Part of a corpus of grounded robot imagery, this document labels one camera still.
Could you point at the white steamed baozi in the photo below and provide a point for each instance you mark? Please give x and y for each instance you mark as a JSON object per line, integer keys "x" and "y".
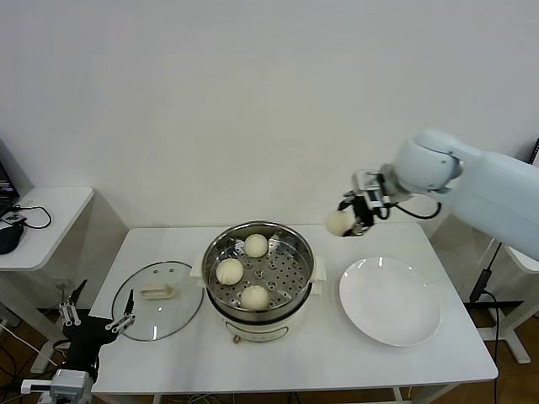
{"x": 257, "y": 245}
{"x": 229, "y": 271}
{"x": 254, "y": 298}
{"x": 339, "y": 223}

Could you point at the laptop beside black mouse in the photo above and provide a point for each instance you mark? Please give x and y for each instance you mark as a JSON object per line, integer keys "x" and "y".
{"x": 5, "y": 185}

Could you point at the perforated steel steamer basket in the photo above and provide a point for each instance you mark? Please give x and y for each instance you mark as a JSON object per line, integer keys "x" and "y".
{"x": 219, "y": 252}

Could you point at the white side table with mouse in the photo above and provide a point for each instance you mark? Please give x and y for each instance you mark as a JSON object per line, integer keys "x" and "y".
{"x": 54, "y": 219}

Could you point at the small QR code tag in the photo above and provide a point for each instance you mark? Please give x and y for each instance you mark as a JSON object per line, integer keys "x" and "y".
{"x": 12, "y": 217}

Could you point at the white round plate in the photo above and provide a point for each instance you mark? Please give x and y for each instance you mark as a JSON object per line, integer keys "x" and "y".
{"x": 387, "y": 303}

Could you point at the black computer mouse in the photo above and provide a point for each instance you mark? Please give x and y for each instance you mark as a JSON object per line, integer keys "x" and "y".
{"x": 6, "y": 240}

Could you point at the cream electric cooking pot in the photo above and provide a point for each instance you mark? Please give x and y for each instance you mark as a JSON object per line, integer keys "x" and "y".
{"x": 257, "y": 332}

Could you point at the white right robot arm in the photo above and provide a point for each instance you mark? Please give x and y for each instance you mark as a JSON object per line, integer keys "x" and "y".
{"x": 484, "y": 189}

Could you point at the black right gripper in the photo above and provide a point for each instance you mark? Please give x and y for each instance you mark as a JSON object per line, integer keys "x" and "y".
{"x": 365, "y": 212}

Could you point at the white wall power socket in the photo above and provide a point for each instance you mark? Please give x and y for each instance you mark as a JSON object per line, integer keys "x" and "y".
{"x": 63, "y": 284}

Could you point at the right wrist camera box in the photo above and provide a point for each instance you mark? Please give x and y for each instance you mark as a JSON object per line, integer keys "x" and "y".
{"x": 370, "y": 187}

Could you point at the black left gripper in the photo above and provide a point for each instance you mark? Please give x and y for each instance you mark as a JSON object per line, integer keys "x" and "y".
{"x": 88, "y": 334}

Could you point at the laptop beside table label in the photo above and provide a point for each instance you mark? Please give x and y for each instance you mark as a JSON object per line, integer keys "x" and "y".
{"x": 535, "y": 155}

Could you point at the black metal floor frame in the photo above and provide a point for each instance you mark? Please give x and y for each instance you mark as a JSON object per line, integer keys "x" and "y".
{"x": 509, "y": 303}

